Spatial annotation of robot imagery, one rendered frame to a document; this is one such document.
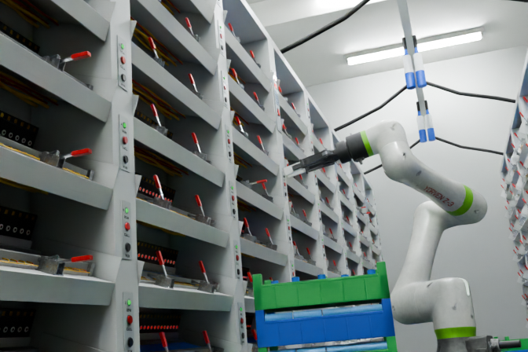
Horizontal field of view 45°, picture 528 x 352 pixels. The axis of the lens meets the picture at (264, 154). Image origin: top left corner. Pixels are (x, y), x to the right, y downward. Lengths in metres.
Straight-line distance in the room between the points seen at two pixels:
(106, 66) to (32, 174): 0.39
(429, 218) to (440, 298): 0.41
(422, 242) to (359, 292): 0.97
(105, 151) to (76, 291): 0.32
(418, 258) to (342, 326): 0.94
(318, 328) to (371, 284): 0.15
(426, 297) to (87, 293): 1.24
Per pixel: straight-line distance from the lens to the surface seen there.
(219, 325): 1.98
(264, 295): 1.48
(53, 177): 1.19
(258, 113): 2.56
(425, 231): 2.43
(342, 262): 4.02
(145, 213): 1.49
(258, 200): 2.35
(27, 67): 1.19
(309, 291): 1.47
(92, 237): 1.36
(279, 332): 1.47
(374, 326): 1.46
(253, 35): 2.89
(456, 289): 2.15
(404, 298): 2.23
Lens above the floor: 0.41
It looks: 16 degrees up
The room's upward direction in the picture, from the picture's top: 5 degrees counter-clockwise
